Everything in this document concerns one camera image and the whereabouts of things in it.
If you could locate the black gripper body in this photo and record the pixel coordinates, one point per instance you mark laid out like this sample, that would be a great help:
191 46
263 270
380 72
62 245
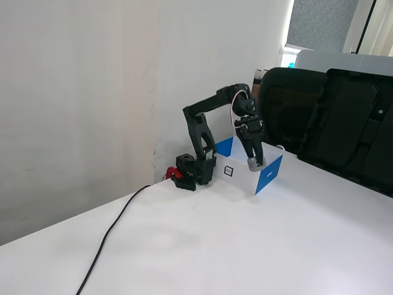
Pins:
251 131

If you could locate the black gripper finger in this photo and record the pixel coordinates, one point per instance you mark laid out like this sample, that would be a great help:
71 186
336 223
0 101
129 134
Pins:
247 144
259 150

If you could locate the gray block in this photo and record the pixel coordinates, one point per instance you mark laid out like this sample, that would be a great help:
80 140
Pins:
253 166

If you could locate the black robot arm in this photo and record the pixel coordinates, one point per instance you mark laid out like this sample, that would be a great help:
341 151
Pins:
199 129

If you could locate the blue and white cardboard box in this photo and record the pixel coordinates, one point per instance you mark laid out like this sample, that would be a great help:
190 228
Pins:
267 175

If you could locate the brown cardboard box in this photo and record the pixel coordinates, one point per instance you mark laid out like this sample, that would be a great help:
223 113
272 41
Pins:
255 83

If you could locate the small gray rounded object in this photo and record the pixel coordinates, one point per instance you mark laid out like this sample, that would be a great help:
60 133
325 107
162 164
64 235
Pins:
279 147

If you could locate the black office chair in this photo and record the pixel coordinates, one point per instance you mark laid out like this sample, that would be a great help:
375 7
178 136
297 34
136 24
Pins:
285 101

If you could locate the small blue object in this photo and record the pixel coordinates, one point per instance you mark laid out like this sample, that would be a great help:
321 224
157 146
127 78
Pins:
290 65

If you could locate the red and black table clamp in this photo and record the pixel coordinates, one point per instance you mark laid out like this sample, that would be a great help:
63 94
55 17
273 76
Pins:
172 172

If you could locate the white panel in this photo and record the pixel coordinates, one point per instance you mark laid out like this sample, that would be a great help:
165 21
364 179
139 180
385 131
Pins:
337 60

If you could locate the gray window blind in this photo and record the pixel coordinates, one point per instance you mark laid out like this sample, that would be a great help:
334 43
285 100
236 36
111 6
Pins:
319 21

